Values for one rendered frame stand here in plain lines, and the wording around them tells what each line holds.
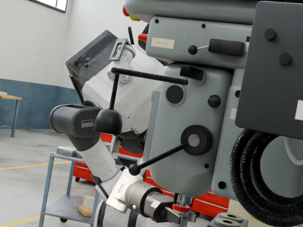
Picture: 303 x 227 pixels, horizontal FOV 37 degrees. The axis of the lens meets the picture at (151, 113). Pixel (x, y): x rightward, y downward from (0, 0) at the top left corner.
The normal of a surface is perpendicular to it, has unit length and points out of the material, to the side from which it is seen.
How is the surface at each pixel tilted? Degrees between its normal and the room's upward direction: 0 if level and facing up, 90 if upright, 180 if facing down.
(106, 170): 100
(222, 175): 90
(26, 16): 90
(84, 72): 58
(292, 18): 90
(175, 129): 90
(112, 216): 81
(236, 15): 117
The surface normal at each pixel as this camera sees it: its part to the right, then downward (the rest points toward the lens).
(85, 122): 0.66, 0.10
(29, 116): 0.88, 0.18
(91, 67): -0.10, -0.51
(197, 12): -0.47, 0.42
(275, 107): -0.44, -0.03
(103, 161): 0.43, 0.30
